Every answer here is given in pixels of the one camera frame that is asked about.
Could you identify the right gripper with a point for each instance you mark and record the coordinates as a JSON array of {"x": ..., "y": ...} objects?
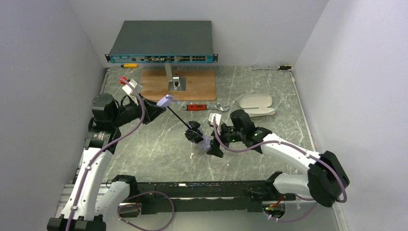
[{"x": 212, "y": 140}]

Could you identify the wooden board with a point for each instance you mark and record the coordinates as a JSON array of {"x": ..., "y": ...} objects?
[{"x": 201, "y": 85}]

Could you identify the red adjustable wrench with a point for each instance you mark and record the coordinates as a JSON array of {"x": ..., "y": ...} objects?
[{"x": 203, "y": 107}]

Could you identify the yellow black handled wrench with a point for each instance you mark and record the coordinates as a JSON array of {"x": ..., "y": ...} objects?
[{"x": 282, "y": 68}]

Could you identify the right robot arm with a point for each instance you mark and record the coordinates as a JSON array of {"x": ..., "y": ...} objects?
[{"x": 321, "y": 176}]

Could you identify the network switch rack unit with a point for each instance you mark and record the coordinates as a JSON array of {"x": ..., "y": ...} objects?
[{"x": 163, "y": 42}]

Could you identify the purple folding umbrella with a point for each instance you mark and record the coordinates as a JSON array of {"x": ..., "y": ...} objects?
[{"x": 194, "y": 133}]

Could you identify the metal stand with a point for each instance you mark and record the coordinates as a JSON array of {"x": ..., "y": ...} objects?
[{"x": 175, "y": 81}]

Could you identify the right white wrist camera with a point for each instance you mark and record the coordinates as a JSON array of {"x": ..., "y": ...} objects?
[{"x": 214, "y": 119}]

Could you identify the beige umbrella case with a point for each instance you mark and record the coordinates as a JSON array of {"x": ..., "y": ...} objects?
[{"x": 257, "y": 105}]

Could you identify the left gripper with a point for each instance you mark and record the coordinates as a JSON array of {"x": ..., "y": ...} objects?
[{"x": 148, "y": 110}]

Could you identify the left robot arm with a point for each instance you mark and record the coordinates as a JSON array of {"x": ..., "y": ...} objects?
[{"x": 84, "y": 210}]

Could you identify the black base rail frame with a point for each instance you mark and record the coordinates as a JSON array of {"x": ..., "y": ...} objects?
[{"x": 157, "y": 197}]

